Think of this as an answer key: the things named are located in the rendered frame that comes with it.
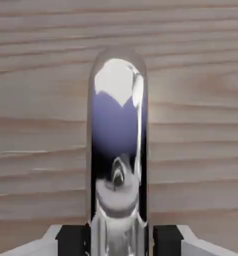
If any curved shiny metal handle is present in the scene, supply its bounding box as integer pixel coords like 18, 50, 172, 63
84, 47, 152, 256

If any light wood cabinet door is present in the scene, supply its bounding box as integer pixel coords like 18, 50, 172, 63
0, 0, 238, 256

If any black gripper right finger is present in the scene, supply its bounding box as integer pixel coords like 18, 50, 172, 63
152, 224, 238, 256

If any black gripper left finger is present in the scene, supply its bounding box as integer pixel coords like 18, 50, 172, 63
0, 224, 92, 256

